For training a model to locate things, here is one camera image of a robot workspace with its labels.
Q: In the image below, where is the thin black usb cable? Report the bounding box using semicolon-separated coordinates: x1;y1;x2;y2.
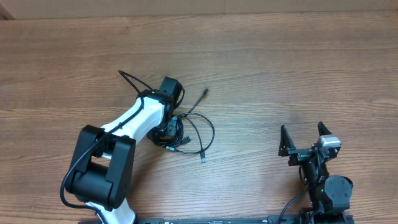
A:
166;88;216;164

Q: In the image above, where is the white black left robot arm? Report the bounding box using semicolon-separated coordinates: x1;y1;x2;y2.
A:
60;87;183;223

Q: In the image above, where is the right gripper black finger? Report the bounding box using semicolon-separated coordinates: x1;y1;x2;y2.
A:
278;125;295;156
317;121;331;136

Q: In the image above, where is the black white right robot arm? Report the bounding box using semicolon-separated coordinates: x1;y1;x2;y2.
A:
277;122;354;223

